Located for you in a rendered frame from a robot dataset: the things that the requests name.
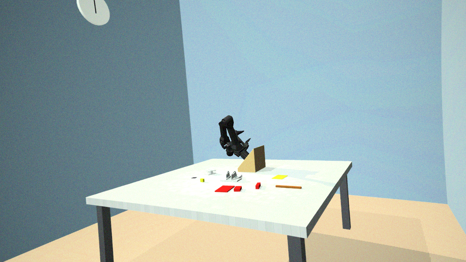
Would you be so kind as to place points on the red flat plate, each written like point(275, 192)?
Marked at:
point(225, 188)

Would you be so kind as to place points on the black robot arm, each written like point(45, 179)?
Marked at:
point(233, 146)

